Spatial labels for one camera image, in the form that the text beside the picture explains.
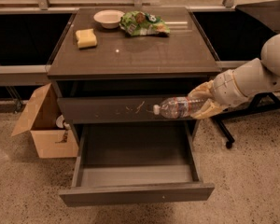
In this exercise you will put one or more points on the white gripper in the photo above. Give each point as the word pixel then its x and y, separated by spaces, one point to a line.
pixel 224 88

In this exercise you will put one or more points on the clear plastic water bottle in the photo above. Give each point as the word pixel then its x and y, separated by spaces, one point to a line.
pixel 178 107

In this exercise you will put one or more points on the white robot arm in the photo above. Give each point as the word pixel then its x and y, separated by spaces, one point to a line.
pixel 261 74

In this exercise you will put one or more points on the closed scratched grey drawer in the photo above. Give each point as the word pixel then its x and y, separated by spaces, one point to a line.
pixel 110 109

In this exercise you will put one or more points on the grey drawer cabinet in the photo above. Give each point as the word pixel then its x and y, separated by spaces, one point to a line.
pixel 121 65

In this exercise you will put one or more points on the open grey lower drawer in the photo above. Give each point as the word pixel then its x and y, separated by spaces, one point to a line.
pixel 145 162

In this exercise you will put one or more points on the green chip bag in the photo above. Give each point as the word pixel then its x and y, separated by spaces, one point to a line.
pixel 139 23

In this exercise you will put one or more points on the white bowl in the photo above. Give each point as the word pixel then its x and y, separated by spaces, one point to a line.
pixel 109 19

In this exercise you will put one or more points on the yellow sponge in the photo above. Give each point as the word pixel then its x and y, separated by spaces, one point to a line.
pixel 86 38

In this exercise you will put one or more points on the white cup in box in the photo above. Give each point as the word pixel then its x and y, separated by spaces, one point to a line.
pixel 60 123

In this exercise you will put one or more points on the cardboard box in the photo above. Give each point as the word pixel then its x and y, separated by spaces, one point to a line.
pixel 38 118

